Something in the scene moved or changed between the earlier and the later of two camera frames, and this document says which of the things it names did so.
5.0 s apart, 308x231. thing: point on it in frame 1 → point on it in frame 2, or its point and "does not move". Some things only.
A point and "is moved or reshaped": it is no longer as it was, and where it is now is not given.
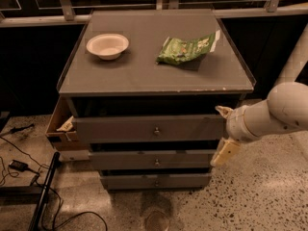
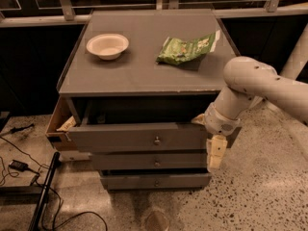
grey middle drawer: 152,160 does not move
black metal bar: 38,212 does not move
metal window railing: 51,5 does not move
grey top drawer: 150,129 is moved or reshaped
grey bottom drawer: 155,181 does not move
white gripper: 237,126 → 218,123
